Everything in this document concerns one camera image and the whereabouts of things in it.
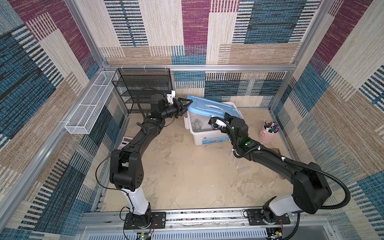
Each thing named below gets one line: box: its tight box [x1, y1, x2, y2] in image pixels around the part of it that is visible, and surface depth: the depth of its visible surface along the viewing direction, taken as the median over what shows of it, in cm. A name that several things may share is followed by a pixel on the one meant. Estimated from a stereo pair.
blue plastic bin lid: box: [187, 95, 244, 119], surface depth 87 cm
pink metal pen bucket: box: [258, 121, 280, 143], surface depth 98 cm
